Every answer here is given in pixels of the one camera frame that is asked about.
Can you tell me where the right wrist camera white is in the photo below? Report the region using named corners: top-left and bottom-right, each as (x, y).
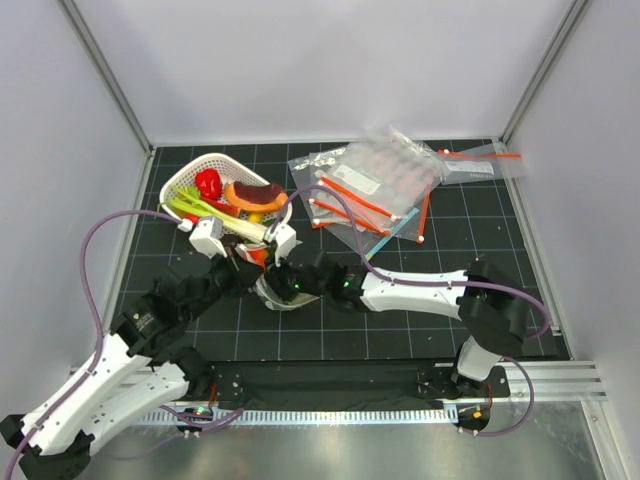
top-left (263, 223), bottom-right (297, 267)

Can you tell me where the left aluminium frame post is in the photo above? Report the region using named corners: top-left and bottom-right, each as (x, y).
top-left (57, 0), bottom-right (153, 156)

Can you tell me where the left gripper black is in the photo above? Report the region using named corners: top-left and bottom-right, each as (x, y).
top-left (183, 242), bottom-right (264, 324)

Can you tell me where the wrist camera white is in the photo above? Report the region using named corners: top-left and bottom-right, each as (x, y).
top-left (263, 223), bottom-right (297, 267)
top-left (189, 216), bottom-right (227, 259)

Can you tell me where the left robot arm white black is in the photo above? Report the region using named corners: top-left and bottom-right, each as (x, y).
top-left (1, 253), bottom-right (263, 479)

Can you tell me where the dark red sausage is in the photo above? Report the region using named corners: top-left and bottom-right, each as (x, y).
top-left (233, 182), bottom-right (284, 206)

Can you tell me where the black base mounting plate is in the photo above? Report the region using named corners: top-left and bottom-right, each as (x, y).
top-left (179, 359), bottom-right (510, 412)

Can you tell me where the orange red tomato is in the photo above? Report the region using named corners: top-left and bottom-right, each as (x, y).
top-left (249, 248), bottom-right (270, 266)

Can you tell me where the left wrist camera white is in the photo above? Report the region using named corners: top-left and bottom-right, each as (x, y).
top-left (189, 216), bottom-right (227, 259)

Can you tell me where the black grid cutting mat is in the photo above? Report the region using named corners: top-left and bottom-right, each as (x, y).
top-left (113, 142), bottom-right (570, 362)

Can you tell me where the aluminium frame post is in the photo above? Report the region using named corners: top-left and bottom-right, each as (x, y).
top-left (499, 0), bottom-right (592, 145)
top-left (57, 0), bottom-right (153, 156)

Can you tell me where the purple cable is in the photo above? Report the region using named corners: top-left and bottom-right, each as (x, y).
top-left (272, 185), bottom-right (554, 439)
top-left (2, 209), bottom-right (249, 480)

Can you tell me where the flat zip bag red zipper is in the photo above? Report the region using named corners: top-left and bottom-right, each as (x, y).
top-left (437, 144), bottom-right (527, 185)

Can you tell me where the pile of zip bags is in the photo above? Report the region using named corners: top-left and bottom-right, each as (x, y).
top-left (288, 127), bottom-right (442, 259)

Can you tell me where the right aluminium frame post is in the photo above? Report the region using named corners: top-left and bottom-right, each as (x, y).
top-left (499, 0), bottom-right (592, 145)

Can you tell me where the white perforated plastic basket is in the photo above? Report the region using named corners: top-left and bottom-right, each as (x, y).
top-left (159, 152), bottom-right (295, 261)

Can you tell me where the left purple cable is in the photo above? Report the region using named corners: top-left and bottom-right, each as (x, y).
top-left (2, 209), bottom-right (249, 480)

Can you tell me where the red chili pepper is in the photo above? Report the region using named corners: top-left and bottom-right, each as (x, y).
top-left (184, 214), bottom-right (199, 225)

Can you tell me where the red bell pepper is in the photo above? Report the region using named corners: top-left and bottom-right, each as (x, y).
top-left (195, 168), bottom-right (223, 201)

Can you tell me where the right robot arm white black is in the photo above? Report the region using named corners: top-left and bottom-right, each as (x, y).
top-left (256, 252), bottom-right (550, 399)

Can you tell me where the slotted cable duct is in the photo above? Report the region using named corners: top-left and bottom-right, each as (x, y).
top-left (134, 406), bottom-right (458, 427)

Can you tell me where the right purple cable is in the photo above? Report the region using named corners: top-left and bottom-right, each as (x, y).
top-left (272, 185), bottom-right (554, 439)

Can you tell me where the clear dotted zip bag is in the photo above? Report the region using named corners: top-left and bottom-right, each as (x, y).
top-left (236, 244), bottom-right (317, 312)

